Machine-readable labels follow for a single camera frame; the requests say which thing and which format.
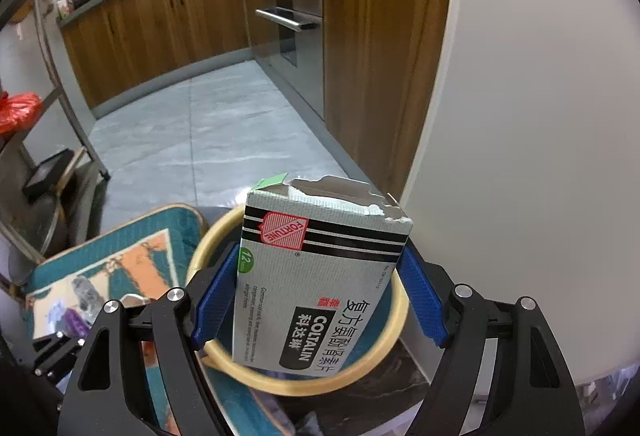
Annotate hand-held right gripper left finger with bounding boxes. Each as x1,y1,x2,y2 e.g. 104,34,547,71
56,243,241,436

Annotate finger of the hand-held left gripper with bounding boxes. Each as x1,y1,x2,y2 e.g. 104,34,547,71
32,331,91,379

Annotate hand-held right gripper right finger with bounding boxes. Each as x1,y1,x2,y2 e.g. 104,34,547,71
398,246,587,436

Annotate blue bin with yellow rim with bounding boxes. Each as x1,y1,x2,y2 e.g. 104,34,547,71
186,203,413,394

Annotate white medicine box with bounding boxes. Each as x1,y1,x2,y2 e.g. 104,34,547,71
232,173,415,378

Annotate purple wrapper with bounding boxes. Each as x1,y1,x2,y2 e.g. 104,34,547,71
59,308,88,339

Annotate teal printed mat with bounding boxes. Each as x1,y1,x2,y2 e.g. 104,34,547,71
24,202,301,436

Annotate dark round pan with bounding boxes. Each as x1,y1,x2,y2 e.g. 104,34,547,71
50,161,108,257

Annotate black flat tray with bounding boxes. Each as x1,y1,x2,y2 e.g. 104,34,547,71
22,148,76,202

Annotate red plastic bag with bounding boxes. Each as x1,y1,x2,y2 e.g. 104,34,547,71
0,91,43,137

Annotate metal rack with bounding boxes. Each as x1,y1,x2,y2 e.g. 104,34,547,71
0,0,111,267

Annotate tall wooden cabinet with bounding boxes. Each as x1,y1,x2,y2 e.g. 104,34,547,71
320,0,456,197

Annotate wooden base cabinets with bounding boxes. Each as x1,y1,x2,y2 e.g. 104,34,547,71
60,0,251,109

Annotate stainless built-in oven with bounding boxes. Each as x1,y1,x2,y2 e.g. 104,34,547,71
250,0,326,122

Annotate wooden handle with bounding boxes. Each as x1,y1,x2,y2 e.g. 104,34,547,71
56,147,87,193

